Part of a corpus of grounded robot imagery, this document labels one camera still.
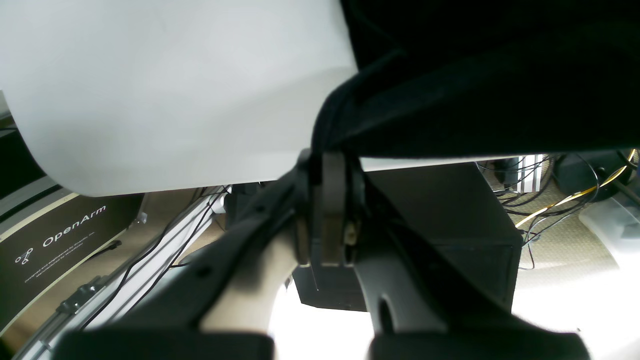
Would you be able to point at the black box under table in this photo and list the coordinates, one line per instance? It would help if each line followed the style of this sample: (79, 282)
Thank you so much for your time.
(451, 206)

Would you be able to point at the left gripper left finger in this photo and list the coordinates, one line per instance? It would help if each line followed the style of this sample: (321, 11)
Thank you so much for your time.
(219, 307)

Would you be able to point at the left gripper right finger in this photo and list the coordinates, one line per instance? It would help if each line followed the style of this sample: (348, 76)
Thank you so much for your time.
(422, 308)

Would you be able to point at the black t-shirt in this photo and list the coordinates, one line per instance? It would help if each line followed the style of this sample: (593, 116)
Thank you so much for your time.
(485, 78)

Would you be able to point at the clear plastic bin on floor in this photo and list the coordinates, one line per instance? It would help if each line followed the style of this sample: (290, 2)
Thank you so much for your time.
(616, 223)

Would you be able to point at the dark OpenArm sign board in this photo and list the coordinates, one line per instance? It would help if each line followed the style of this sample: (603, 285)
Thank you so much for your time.
(46, 247)

